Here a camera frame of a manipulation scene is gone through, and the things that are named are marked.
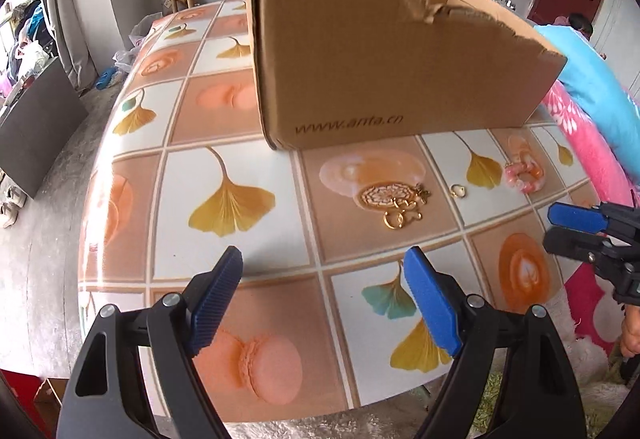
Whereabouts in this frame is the pink orange bead bracelet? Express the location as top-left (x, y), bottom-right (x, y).
top-left (503, 157), bottom-right (547, 195)

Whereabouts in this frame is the dark grey cabinet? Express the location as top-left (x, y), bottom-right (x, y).
top-left (0, 58), bottom-right (88, 198)

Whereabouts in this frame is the pink floral blanket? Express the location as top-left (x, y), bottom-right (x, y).
top-left (542, 81), bottom-right (639, 352)

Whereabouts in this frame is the patterned vinyl tablecloth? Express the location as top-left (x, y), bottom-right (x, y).
top-left (78, 0), bottom-right (591, 422)

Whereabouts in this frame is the brown cardboard box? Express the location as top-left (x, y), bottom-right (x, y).
top-left (246, 0), bottom-right (565, 151)

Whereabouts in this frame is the white shoes pair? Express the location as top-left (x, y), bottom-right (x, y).
top-left (1, 185), bottom-right (27, 229)

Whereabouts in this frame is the blue pillow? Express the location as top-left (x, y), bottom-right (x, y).
top-left (534, 25), bottom-right (639, 183)

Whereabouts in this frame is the gold butterfly pendant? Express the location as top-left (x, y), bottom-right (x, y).
top-left (355, 181), bottom-right (431, 231)

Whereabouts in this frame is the right hand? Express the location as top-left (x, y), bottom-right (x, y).
top-left (620, 305), bottom-right (640, 358)

